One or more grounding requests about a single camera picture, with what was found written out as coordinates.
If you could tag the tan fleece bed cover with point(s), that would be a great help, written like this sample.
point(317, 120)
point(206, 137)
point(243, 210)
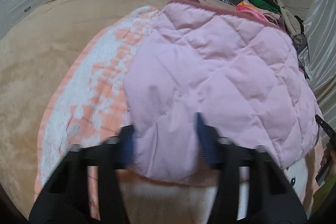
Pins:
point(35, 56)

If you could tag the orange white plaid blanket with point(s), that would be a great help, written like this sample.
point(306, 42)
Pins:
point(89, 105)

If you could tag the pile of folded clothes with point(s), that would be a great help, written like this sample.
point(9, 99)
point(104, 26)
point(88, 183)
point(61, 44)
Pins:
point(292, 24)

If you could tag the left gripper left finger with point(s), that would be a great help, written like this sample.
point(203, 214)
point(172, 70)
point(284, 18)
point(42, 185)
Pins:
point(65, 196)

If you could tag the pink quilted jacket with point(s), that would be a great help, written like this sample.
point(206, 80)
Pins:
point(240, 73)

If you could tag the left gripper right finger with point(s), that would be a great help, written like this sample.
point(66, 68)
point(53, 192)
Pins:
point(252, 188)

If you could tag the pink red fleece garment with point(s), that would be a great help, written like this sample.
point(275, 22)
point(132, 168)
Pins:
point(249, 8)

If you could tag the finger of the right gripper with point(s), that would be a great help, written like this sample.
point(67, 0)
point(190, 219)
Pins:
point(325, 126)

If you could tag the cream striped curtain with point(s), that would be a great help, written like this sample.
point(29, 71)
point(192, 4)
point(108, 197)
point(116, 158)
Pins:
point(319, 56)

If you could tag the person's right hand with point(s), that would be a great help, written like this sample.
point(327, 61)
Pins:
point(329, 152)

